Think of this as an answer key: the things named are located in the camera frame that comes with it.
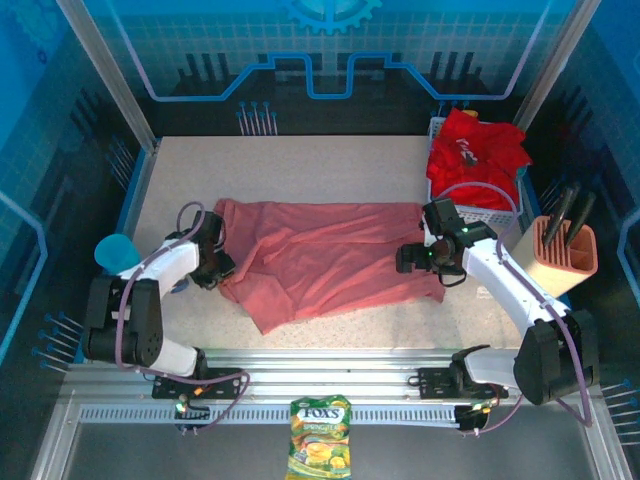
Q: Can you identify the green candy bag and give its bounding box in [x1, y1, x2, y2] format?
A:
[285, 394, 353, 480]

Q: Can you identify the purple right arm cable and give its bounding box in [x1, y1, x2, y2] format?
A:
[432, 182, 594, 437]

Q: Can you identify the aluminium frame rail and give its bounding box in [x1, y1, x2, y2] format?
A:
[64, 347, 601, 407]

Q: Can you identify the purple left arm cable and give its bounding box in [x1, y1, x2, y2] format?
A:
[114, 201, 251, 437]

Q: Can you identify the teal plastic cup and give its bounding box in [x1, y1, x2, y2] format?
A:
[94, 233, 142, 274]

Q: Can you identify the aluminium frame post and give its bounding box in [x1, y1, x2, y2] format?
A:
[57, 0, 161, 151]
[509, 0, 601, 134]

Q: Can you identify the pink t-shirt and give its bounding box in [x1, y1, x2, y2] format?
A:
[213, 198, 446, 336]

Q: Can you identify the black knife handle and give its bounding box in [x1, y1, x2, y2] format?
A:
[569, 192, 599, 247]
[542, 183, 582, 246]

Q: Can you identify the red t-shirt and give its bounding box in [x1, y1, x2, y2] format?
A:
[426, 107, 533, 211]

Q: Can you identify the slotted grey cable duct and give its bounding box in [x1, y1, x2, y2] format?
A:
[78, 404, 464, 427]

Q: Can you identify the white perforated plastic basket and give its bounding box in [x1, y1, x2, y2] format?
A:
[426, 116, 525, 225]

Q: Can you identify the beige and pink knife block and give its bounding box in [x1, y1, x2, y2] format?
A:
[512, 215, 600, 297]

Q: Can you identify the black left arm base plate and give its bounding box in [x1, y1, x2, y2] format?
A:
[151, 367, 246, 401]

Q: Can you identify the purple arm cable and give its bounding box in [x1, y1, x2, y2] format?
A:
[114, 201, 251, 437]
[432, 182, 594, 437]

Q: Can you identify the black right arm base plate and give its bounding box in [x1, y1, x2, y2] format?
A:
[416, 366, 510, 401]

